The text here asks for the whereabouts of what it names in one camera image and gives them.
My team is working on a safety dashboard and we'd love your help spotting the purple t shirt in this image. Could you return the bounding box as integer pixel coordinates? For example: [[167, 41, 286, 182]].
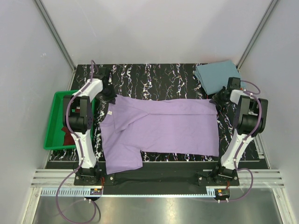
[[100, 95, 219, 174]]

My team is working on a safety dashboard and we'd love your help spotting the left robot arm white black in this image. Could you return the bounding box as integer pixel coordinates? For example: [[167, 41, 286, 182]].
[[63, 67, 116, 185]]

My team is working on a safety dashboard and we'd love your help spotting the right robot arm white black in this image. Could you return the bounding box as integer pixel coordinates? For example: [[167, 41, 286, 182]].
[[210, 77, 269, 185]]

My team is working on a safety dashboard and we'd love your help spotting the folded blue-grey t shirt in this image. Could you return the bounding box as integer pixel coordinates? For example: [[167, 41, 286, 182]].
[[194, 60, 241, 95]]

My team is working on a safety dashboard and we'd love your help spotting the dark red t shirt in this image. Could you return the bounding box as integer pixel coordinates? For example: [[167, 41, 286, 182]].
[[61, 123, 75, 146]]

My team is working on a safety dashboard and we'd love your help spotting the green plastic bin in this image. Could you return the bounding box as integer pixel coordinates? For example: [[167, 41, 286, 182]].
[[43, 90, 95, 151]]

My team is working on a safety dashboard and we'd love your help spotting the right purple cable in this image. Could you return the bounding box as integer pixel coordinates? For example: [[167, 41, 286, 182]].
[[217, 80, 262, 203]]

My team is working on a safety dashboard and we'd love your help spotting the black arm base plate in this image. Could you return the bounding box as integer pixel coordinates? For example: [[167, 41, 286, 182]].
[[74, 161, 239, 193]]

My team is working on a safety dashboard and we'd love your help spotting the right aluminium frame post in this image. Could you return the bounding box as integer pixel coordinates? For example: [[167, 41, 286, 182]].
[[236, 0, 280, 71]]

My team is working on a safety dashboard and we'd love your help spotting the aluminium frame post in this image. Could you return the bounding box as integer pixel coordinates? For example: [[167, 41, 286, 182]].
[[33, 0, 77, 72], [236, 0, 280, 71]]

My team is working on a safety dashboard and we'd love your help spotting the left aluminium frame post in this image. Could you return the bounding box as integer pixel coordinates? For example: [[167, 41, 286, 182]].
[[33, 0, 77, 72]]

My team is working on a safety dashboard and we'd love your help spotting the white slotted cable duct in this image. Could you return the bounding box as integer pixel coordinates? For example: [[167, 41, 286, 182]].
[[41, 187, 215, 198]]

